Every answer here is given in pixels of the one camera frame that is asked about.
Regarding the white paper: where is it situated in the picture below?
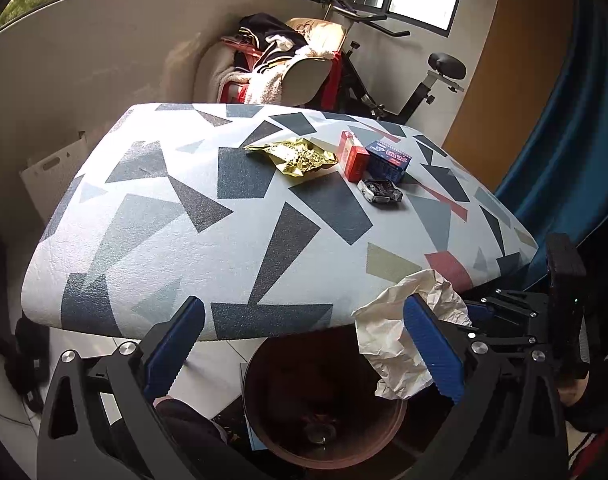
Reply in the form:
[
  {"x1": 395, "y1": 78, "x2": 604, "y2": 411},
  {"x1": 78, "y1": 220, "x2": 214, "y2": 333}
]
[{"x1": 351, "y1": 268, "x2": 474, "y2": 402}]

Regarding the white plastic basket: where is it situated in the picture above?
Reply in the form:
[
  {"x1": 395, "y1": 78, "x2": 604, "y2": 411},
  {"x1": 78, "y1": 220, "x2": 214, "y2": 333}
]
[{"x1": 19, "y1": 132, "x2": 89, "y2": 224}]

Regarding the blue curtain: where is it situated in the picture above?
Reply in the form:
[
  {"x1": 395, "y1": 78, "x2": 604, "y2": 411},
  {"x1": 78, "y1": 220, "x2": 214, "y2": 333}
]
[{"x1": 496, "y1": 0, "x2": 608, "y2": 266}]

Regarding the black exercise bike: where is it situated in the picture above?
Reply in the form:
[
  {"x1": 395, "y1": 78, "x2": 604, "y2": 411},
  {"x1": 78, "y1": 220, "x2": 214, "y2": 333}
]
[{"x1": 317, "y1": 0, "x2": 468, "y2": 126}]

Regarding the brown round trash bin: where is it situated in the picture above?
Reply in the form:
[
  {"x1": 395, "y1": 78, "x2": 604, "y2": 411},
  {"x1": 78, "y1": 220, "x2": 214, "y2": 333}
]
[{"x1": 242, "y1": 325, "x2": 407, "y2": 470}]

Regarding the red cigarette box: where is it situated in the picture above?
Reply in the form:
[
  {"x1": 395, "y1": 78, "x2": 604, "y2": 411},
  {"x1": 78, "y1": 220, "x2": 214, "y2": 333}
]
[{"x1": 337, "y1": 131, "x2": 369, "y2": 183}]

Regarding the wooden wardrobe panel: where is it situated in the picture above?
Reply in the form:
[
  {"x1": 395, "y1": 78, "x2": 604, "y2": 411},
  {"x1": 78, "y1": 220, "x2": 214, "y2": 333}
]
[{"x1": 445, "y1": 0, "x2": 574, "y2": 191}]

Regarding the pile of clothes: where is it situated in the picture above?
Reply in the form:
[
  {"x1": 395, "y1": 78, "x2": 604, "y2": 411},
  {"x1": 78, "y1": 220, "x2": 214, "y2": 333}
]
[{"x1": 218, "y1": 12, "x2": 345, "y2": 108}]

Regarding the right hand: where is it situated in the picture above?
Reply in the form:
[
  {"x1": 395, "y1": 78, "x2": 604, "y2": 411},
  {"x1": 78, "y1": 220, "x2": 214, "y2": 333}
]
[{"x1": 558, "y1": 355, "x2": 608, "y2": 434}]

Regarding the blue milk carton box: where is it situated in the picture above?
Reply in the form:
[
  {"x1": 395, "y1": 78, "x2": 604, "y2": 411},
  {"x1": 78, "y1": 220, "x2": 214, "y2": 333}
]
[{"x1": 366, "y1": 141, "x2": 411, "y2": 184}]

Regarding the gold foil wrapper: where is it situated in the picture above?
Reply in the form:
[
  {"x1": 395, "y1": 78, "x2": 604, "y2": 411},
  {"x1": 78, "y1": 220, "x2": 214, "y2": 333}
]
[{"x1": 244, "y1": 138, "x2": 339, "y2": 178}]

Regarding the black tissue pack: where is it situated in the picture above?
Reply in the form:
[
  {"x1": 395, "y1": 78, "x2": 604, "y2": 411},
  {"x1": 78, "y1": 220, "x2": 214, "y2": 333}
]
[{"x1": 357, "y1": 180, "x2": 403, "y2": 204}]

